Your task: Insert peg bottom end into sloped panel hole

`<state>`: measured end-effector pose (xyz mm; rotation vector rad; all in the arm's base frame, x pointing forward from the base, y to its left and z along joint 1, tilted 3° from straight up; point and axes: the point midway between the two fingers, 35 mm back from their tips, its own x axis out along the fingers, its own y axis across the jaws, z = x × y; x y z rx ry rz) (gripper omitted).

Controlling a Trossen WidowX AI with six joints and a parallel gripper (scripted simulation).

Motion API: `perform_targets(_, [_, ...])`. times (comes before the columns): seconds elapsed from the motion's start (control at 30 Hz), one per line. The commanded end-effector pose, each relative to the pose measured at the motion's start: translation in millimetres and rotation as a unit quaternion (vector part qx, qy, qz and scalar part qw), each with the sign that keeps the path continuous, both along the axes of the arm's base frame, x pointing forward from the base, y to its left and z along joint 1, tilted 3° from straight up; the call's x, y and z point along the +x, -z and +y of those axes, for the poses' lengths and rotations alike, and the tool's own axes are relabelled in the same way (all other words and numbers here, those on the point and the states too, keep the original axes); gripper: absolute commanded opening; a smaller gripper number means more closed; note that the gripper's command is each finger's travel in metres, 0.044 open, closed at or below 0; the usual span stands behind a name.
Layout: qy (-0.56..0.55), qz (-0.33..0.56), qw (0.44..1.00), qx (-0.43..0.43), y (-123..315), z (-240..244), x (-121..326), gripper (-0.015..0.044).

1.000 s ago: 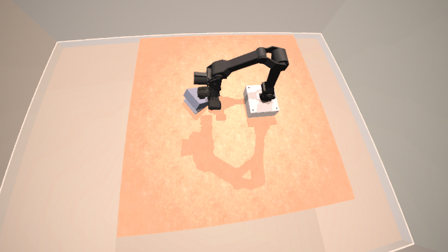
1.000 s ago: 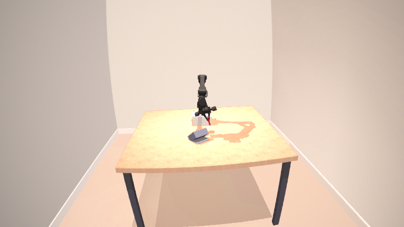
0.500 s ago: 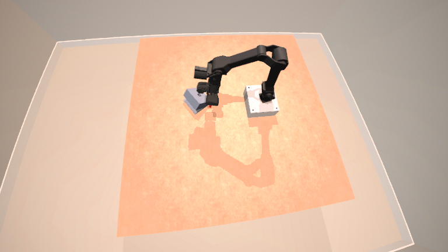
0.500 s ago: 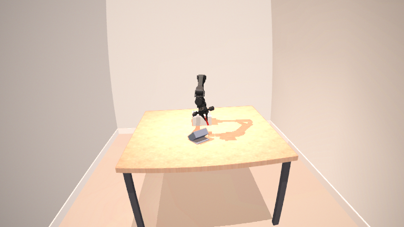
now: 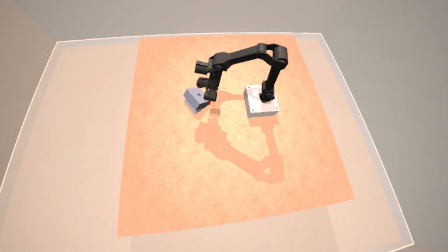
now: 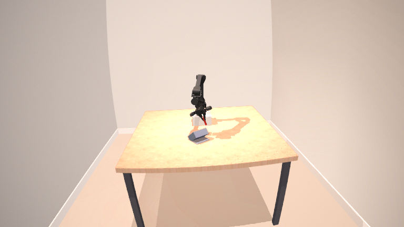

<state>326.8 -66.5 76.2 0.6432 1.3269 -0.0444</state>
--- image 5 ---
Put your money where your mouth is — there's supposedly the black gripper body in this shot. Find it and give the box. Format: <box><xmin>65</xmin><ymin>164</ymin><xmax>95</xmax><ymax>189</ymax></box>
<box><xmin>204</xmin><ymin>76</ymin><xmax>221</xmax><ymax>102</ymax></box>

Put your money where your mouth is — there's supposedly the pale lavender square panel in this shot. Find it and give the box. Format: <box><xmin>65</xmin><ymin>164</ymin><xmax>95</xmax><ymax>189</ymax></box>
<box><xmin>183</xmin><ymin>87</ymin><xmax>209</xmax><ymax>114</ymax></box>

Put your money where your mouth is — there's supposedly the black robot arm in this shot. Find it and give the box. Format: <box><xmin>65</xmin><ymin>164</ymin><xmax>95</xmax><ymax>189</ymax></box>
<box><xmin>194</xmin><ymin>43</ymin><xmax>289</xmax><ymax>103</ymax></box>

